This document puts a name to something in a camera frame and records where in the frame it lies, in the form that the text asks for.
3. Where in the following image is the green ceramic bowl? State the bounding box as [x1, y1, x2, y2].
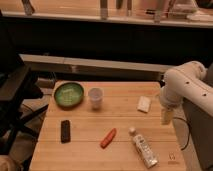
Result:
[54, 82, 84, 108]

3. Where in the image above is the black cable right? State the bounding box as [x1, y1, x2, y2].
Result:
[173, 116, 192, 151]

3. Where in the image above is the long grey rail shelf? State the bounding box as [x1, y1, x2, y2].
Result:
[21, 54, 171, 78]

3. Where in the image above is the clear plastic cup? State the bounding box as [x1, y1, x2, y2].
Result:
[88, 88, 103, 110]

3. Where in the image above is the black stand left side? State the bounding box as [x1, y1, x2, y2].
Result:
[0, 11, 48, 155]

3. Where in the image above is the white sponge block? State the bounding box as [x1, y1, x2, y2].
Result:
[137, 96, 151, 113]

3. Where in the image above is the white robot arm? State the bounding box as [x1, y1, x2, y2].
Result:
[159, 61, 213, 125]

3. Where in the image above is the orange carrot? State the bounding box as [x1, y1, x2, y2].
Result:
[100, 128, 117, 148]

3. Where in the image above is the black remote control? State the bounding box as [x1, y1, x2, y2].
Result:
[61, 120, 71, 143]

